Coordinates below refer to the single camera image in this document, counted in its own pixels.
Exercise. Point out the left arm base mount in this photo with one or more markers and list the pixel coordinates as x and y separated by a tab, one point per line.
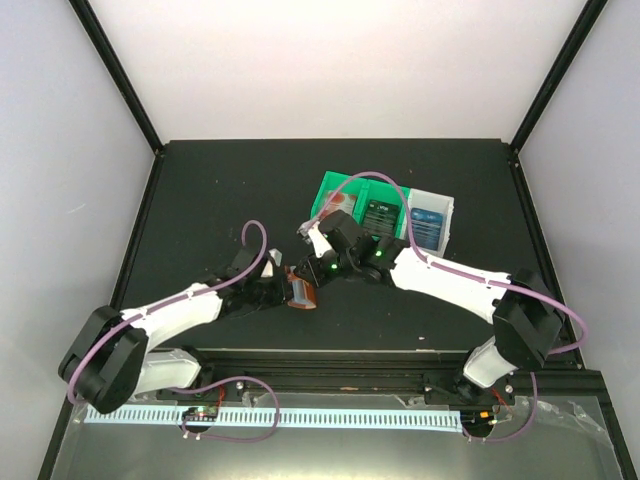
228	393

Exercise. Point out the green bin left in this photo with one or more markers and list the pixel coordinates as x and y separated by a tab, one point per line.
331	185

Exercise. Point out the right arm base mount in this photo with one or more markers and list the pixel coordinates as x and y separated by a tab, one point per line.
445	387

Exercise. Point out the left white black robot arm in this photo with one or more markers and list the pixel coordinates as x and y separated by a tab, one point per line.
115	357

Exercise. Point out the red patterned card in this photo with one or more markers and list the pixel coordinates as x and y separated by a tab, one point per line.
343	202

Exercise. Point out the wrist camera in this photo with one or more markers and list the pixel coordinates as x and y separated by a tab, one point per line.
273	262
310	233

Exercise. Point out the brown leather card holder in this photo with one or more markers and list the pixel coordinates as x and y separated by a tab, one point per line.
302	294

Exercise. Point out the blue credit card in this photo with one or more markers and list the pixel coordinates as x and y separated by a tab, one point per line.
426	227

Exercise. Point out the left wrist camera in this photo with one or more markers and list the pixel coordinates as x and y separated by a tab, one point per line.
273	262

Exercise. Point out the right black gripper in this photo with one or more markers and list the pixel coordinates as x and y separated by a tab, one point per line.
317	277

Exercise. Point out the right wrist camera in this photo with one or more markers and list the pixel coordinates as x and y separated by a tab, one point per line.
310	233

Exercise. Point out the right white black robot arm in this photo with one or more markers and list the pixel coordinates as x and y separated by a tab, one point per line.
525	318

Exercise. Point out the green bin middle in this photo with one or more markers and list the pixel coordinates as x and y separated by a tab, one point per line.
384	192

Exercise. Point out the black credit card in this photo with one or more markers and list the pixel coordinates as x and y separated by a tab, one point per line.
380	218

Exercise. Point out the black aluminium frame rail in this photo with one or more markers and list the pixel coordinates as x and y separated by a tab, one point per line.
561	425

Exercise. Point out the white slotted cable duct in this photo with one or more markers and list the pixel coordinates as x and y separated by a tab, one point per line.
310	418

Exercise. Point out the green bin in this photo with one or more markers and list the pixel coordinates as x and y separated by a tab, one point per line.
331	185
384	192

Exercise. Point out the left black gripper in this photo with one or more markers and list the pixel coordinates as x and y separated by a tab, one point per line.
281	295

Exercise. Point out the white bin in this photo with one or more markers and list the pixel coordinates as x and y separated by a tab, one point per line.
433	202

